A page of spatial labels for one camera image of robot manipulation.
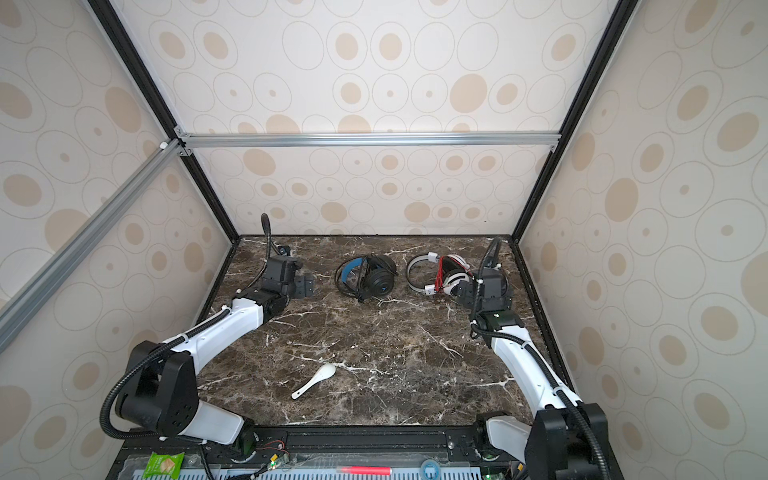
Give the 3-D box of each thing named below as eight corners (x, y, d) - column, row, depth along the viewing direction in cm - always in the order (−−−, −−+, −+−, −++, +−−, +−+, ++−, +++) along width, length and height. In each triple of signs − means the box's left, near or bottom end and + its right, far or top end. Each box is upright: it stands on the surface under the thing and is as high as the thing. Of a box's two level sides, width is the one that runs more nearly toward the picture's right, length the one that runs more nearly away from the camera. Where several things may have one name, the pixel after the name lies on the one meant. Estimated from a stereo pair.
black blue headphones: (331, 282, 108) (327, 267, 101) (360, 256, 116) (358, 240, 109) (372, 312, 101) (371, 297, 94) (400, 282, 109) (401, 266, 102)
